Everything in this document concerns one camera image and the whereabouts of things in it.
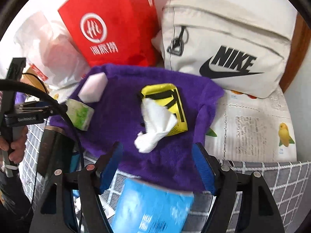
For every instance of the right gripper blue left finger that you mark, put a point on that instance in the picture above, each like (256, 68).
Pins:
(112, 160)

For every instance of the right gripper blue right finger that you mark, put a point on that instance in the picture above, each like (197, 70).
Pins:
(203, 167)

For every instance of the green tissue pack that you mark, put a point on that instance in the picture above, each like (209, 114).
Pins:
(79, 113)

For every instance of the white tissue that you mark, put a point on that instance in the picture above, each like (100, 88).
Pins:
(158, 122)

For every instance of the white sponge block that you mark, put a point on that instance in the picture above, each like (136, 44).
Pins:
(93, 88)

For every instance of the yellow black pouch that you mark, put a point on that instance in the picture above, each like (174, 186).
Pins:
(167, 95)

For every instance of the person left hand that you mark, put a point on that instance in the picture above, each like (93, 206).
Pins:
(18, 147)

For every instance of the purple fleece towel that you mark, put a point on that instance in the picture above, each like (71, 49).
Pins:
(117, 118)

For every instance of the blue tissue box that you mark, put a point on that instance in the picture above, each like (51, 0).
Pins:
(143, 207)

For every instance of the newspaper with fruit pictures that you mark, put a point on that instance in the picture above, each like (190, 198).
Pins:
(250, 129)

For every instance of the white Miniso plastic bag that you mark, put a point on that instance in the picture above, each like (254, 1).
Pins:
(43, 39)

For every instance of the beige Nike pouch bag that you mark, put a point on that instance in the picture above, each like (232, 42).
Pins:
(227, 43)

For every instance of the red Haidilao paper bag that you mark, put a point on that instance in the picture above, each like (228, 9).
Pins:
(113, 31)

